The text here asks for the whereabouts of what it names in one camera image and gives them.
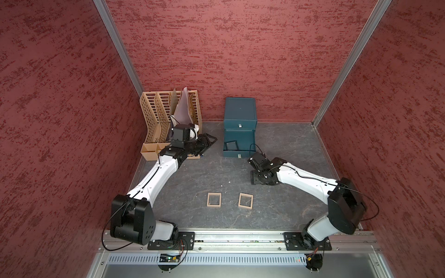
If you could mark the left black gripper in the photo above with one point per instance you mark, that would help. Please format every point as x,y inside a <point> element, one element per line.
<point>205,142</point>

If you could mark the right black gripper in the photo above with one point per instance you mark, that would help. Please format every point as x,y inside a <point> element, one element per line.
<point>273,181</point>

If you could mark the black brooch box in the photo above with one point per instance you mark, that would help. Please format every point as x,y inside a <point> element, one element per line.
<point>257,178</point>

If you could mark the black brooch box diamond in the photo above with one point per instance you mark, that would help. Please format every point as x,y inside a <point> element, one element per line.
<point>231,146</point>

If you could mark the teal top drawer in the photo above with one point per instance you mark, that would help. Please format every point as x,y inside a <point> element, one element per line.
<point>240,124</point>

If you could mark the pink brooch box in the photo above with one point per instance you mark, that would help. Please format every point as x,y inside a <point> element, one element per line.
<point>245,201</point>
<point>214,199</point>

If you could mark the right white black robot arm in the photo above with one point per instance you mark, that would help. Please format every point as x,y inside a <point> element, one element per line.
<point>345,205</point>

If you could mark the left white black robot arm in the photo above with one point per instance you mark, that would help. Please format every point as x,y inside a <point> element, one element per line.
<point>132,217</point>

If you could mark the teal drawer cabinet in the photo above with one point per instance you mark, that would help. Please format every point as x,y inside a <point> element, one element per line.
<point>240,108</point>

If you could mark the pink folder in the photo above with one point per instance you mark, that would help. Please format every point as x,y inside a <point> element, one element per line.
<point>181,114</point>

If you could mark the brown cardboard divider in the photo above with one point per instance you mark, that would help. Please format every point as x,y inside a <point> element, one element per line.
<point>173,101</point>

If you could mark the tan plastic file organizer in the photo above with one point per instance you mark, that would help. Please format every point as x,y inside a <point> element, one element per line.
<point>156,110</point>

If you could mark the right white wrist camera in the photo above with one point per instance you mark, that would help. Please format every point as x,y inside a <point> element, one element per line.
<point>259,162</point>

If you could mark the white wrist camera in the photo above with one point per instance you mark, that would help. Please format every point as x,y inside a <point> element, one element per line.
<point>185,132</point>
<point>259,162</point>

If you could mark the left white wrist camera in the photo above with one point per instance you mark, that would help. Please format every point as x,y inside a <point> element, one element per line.
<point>185,132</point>

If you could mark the aluminium mounting rail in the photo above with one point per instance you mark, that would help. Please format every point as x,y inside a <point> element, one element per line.
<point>252,241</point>

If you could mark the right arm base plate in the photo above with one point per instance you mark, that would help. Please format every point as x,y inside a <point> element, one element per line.
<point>293,241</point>

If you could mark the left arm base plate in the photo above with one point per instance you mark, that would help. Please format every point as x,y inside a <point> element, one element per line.
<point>184,240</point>

